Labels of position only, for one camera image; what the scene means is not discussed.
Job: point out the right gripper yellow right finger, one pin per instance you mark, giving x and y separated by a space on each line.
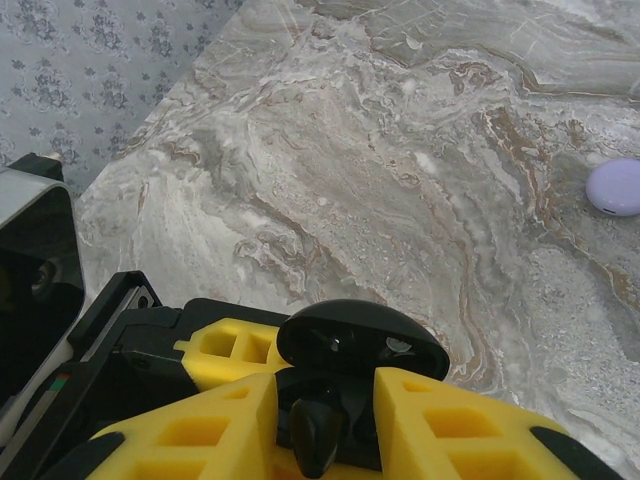
450 440

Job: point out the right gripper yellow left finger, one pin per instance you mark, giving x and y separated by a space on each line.
200 435

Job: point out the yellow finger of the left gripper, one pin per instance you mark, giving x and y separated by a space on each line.
282 467
220 360

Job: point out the purple earbud charging case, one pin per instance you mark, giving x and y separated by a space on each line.
615 187

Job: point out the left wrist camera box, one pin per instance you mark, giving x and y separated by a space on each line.
30 210

